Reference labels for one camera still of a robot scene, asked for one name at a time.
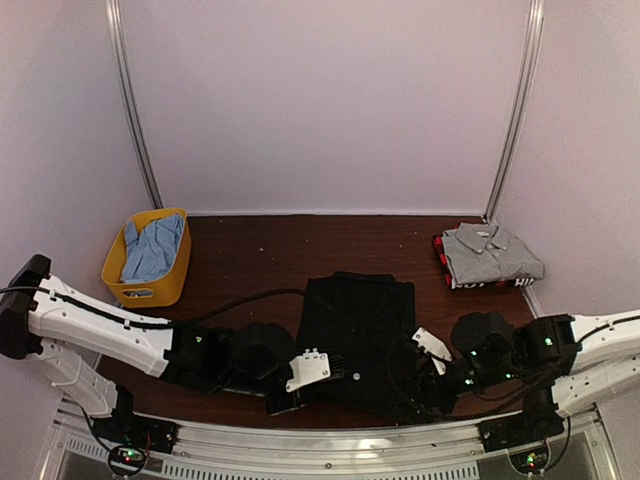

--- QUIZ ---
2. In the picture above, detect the grey shirt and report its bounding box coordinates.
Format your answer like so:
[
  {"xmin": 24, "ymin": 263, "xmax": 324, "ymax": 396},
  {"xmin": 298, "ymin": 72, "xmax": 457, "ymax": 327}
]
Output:
[{"xmin": 441, "ymin": 223, "xmax": 545, "ymax": 284}]

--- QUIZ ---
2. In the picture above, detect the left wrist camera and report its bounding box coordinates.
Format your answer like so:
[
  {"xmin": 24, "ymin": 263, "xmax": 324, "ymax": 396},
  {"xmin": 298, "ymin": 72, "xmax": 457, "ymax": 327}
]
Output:
[{"xmin": 232, "ymin": 322, "xmax": 332, "ymax": 394}]

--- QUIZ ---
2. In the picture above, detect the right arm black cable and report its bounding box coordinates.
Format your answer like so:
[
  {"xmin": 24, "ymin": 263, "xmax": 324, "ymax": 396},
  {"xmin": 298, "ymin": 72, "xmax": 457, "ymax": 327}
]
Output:
[{"xmin": 387, "ymin": 339, "xmax": 586, "ymax": 419}]

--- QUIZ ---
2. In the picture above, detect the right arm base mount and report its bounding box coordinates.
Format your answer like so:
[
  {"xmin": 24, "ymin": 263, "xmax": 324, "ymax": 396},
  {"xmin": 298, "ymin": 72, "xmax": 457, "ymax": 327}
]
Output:
[{"xmin": 478, "ymin": 387, "xmax": 572, "ymax": 478}]

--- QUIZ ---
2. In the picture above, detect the red black plaid shirt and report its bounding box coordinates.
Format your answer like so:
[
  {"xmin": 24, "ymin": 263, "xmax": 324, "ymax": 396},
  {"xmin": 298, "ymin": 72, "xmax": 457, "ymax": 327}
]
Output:
[{"xmin": 432, "ymin": 234, "xmax": 455, "ymax": 290}]

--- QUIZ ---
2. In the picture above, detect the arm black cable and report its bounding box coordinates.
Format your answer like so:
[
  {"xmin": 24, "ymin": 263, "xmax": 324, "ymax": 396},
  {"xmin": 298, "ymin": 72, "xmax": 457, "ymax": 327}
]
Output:
[
  {"xmin": 387, "ymin": 339, "xmax": 586, "ymax": 419},
  {"xmin": 0, "ymin": 284, "xmax": 309, "ymax": 331}
]

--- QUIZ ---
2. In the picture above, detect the black long sleeve shirt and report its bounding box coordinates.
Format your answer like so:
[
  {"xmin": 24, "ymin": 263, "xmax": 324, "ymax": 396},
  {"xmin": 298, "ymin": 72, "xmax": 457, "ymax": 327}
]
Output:
[{"xmin": 296, "ymin": 272, "xmax": 422, "ymax": 423}]

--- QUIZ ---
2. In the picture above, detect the light blue shirt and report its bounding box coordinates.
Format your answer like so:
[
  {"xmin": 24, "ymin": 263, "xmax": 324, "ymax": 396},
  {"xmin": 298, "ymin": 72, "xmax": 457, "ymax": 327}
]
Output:
[{"xmin": 120, "ymin": 213, "xmax": 185, "ymax": 284}]

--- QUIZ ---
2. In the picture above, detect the left aluminium frame post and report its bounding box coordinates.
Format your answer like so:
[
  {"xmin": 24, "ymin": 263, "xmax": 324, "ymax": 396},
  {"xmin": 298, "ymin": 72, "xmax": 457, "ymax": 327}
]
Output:
[{"xmin": 105, "ymin": 0, "xmax": 164, "ymax": 209}]

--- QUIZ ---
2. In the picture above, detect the black printed folded shirt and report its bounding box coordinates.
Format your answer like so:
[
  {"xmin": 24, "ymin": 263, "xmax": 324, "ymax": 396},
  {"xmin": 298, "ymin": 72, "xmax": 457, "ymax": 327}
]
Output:
[{"xmin": 445, "ymin": 274, "xmax": 536, "ymax": 290}]

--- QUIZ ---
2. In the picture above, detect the aluminium frame post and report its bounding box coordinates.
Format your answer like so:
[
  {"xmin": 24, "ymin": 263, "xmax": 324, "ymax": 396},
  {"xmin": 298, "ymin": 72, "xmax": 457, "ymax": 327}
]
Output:
[
  {"xmin": 483, "ymin": 0, "xmax": 545, "ymax": 224},
  {"xmin": 105, "ymin": 0, "xmax": 164, "ymax": 209}
]

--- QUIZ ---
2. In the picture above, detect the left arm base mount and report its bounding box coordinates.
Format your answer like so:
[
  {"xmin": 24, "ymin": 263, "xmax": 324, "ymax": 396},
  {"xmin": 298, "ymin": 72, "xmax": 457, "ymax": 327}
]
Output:
[{"xmin": 81, "ymin": 385, "xmax": 178, "ymax": 479}]

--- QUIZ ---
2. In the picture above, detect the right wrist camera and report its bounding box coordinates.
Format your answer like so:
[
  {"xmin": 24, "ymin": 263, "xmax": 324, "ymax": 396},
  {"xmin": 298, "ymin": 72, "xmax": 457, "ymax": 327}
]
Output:
[{"xmin": 409, "ymin": 312, "xmax": 516, "ymax": 376}]

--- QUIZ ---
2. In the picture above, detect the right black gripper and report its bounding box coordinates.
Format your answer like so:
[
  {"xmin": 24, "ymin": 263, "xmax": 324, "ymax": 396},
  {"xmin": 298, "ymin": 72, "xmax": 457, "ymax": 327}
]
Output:
[{"xmin": 388, "ymin": 359, "xmax": 520, "ymax": 427}]

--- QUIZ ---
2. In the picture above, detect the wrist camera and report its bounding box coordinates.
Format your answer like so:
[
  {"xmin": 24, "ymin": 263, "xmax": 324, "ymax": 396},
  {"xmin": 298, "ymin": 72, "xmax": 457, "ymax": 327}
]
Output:
[
  {"xmin": 232, "ymin": 322, "xmax": 332, "ymax": 394},
  {"xmin": 409, "ymin": 312, "xmax": 516, "ymax": 376}
]

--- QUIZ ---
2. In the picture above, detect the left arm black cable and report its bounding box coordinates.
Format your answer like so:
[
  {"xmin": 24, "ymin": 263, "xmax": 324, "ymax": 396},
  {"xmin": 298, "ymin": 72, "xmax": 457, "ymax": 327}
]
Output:
[{"xmin": 0, "ymin": 284, "xmax": 309, "ymax": 331}]

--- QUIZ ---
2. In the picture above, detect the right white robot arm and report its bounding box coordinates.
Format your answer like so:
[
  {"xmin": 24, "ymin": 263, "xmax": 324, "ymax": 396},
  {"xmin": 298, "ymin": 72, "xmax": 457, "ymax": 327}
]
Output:
[{"xmin": 388, "ymin": 310, "xmax": 639, "ymax": 442}]

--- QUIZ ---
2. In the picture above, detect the front aluminium rail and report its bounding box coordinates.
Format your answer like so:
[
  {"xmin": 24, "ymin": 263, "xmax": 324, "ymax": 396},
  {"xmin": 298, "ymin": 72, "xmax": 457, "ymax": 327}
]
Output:
[{"xmin": 49, "ymin": 392, "xmax": 626, "ymax": 480}]

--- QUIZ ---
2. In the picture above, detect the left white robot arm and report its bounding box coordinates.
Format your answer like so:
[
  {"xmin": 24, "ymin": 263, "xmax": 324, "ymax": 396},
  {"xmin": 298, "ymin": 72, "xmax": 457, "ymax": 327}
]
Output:
[{"xmin": 1, "ymin": 255, "xmax": 306, "ymax": 444}]

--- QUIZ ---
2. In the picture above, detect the right aluminium frame post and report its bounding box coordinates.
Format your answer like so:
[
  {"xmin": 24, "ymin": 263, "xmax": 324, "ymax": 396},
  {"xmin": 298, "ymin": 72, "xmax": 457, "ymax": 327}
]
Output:
[{"xmin": 483, "ymin": 0, "xmax": 545, "ymax": 224}]

